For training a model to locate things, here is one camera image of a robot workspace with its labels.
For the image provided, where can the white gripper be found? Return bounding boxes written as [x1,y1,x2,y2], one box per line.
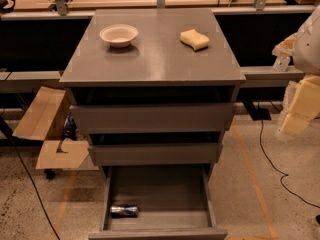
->
[272,33,320,137]

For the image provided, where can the silver blue redbull can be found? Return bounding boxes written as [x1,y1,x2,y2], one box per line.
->
[110,204,138,218]

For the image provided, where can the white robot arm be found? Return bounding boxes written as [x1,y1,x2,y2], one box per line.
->
[272,7,320,139]

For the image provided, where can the grey top drawer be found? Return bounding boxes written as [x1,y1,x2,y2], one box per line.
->
[70,103,233,134]

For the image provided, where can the grey middle drawer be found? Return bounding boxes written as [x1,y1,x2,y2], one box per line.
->
[89,143,222,166]

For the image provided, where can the grey drawer cabinet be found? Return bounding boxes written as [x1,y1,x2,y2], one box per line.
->
[59,7,247,182]

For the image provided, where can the grey open bottom drawer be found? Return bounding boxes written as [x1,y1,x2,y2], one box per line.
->
[88,164,227,240]

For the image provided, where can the clear sanitizer pump bottle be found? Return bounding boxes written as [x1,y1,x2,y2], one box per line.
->
[273,55,290,72]

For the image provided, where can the yellow sponge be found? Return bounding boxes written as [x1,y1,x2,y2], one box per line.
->
[180,29,210,51]

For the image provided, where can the white paper bowl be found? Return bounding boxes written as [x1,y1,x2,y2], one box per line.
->
[99,24,138,48]

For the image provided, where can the open cardboard box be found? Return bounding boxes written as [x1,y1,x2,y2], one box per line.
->
[13,87,93,170]

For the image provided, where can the black headphones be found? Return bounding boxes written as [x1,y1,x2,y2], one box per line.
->
[0,0,16,14]

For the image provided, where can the grey metal rail shelf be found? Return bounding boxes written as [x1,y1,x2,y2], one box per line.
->
[0,66,304,93]

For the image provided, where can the black floor cable right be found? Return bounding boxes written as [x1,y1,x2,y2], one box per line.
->
[257,101,320,210]

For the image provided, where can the black floor cable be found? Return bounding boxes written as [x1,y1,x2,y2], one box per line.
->
[257,101,320,210]
[0,115,62,240]

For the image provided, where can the black floor cable left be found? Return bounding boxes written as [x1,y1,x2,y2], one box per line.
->
[0,115,62,240]

